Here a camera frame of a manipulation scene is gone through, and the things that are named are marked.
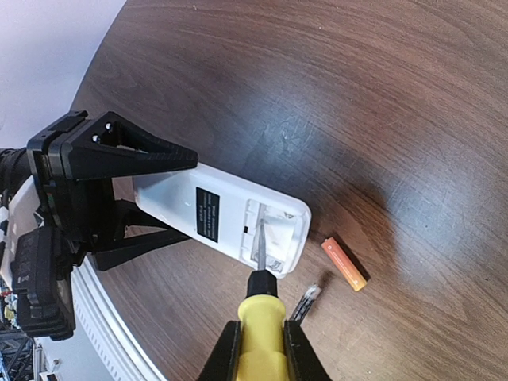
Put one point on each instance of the aluminium front rail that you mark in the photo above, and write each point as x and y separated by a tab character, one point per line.
112	340

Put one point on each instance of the yellow handled screwdriver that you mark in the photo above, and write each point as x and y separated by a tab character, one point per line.
262	314

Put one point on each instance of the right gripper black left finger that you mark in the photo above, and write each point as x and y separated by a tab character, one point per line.
222	363

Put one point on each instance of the white remote control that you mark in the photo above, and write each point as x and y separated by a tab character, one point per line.
232	215

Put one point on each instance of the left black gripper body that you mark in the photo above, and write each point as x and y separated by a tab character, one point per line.
76	207

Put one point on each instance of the orange batteries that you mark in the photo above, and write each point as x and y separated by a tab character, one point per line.
344	264

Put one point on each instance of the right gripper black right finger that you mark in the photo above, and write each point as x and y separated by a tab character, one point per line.
302	361

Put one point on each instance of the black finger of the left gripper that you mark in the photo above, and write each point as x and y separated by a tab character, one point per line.
110	247
111	146

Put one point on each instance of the black aa battery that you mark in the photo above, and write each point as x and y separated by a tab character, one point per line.
305	303

